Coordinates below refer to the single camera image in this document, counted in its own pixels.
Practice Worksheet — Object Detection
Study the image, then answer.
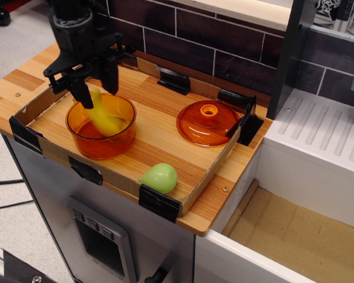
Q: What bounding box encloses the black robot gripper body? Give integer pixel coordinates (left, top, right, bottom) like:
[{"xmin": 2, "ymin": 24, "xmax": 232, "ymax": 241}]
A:
[{"xmin": 44, "ymin": 1, "xmax": 125, "ymax": 94}]

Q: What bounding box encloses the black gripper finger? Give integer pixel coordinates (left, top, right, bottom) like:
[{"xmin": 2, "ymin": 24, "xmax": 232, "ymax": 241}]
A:
[
  {"xmin": 69, "ymin": 78, "xmax": 94, "ymax": 109},
  {"xmin": 99, "ymin": 63, "xmax": 119, "ymax": 95}
]

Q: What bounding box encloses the yellow toy banana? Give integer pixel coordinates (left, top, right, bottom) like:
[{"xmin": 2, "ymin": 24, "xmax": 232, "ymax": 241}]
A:
[{"xmin": 87, "ymin": 88, "xmax": 127, "ymax": 137}]

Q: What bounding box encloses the orange transparent plastic pot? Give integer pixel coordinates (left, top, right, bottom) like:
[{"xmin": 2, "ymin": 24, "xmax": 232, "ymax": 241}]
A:
[{"xmin": 65, "ymin": 88, "xmax": 137, "ymax": 159}]

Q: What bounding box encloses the orange transparent pot lid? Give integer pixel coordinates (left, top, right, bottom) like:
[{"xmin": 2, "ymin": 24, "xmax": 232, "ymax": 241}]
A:
[{"xmin": 176, "ymin": 100, "xmax": 239, "ymax": 147}]

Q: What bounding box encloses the cardboard fence with black tape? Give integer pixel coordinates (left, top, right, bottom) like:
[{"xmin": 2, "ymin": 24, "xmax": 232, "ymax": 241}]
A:
[{"xmin": 11, "ymin": 53, "xmax": 272, "ymax": 232}]

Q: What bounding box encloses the black caster wheel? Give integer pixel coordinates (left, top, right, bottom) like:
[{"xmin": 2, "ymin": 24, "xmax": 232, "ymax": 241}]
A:
[{"xmin": 0, "ymin": 7, "xmax": 11, "ymax": 27}]

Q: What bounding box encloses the green toy pear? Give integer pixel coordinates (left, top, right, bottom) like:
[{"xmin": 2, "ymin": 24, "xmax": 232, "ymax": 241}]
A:
[{"xmin": 139, "ymin": 163, "xmax": 178, "ymax": 194}]

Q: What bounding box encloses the grey toy oven front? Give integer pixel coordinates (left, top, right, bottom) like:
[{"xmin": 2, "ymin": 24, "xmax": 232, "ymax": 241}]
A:
[{"xmin": 6, "ymin": 139, "xmax": 195, "ymax": 282}]

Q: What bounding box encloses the white toy sink unit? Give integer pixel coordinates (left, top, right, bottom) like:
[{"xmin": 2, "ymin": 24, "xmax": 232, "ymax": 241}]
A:
[{"xmin": 194, "ymin": 90, "xmax": 354, "ymax": 282}]

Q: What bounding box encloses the black floor cable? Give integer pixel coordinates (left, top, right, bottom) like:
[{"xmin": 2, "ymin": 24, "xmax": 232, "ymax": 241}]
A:
[{"xmin": 0, "ymin": 156, "xmax": 35, "ymax": 212}]

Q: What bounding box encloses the dark grey vertical post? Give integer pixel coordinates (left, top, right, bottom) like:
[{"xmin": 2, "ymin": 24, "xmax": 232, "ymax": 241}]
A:
[{"xmin": 267, "ymin": 1, "xmax": 317, "ymax": 120}]

